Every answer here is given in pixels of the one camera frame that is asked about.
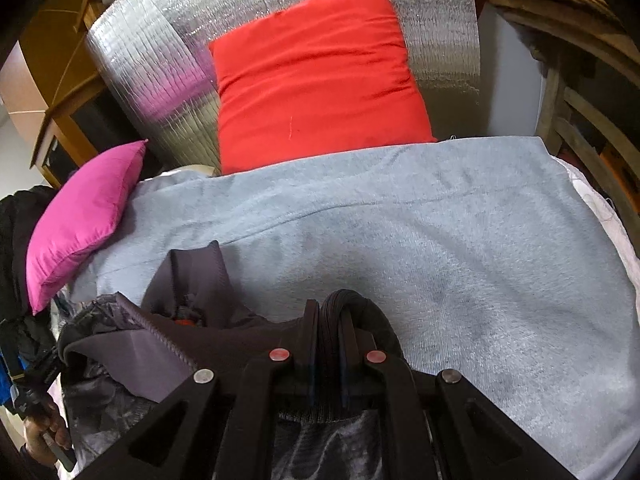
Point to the wooden shelf rack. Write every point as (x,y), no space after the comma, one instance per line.
(575,110)

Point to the brown wooden table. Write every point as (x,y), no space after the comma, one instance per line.
(50,60)

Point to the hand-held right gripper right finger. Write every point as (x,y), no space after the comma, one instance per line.
(350,345)

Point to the black coat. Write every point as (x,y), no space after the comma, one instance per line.
(20,240)

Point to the silver foil insulation mat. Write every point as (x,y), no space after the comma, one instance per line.
(150,60)

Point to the white bed sheet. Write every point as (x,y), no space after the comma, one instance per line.
(615,210)

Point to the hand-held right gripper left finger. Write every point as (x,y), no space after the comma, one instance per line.
(306,340)

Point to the pink pillow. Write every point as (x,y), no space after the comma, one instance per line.
(85,220)

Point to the dark grey jacket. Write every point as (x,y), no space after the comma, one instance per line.
(200,280)

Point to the person's left hand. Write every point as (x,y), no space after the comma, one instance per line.
(35,440)

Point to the grey blanket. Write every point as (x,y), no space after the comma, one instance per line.
(400,220)

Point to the red pillow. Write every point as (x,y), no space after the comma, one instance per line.
(320,70)

